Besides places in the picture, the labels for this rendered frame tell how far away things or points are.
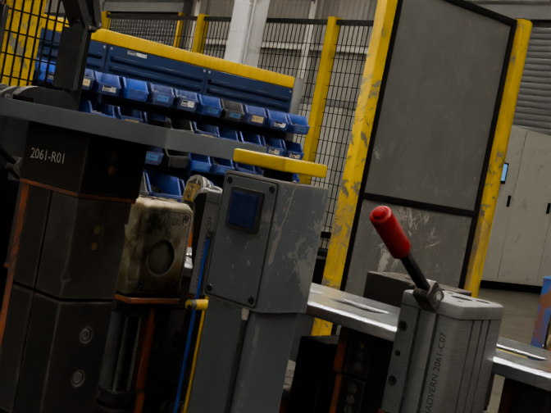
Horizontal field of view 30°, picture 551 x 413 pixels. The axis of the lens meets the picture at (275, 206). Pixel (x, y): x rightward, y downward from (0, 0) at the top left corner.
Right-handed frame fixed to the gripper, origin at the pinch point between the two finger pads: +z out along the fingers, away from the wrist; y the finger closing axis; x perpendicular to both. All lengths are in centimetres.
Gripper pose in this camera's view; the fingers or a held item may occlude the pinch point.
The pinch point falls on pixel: (28, 69)
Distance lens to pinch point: 116.4
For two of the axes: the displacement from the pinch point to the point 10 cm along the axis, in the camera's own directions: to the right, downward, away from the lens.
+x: -8.9, -1.9, 4.2
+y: 4.2, 0.3, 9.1
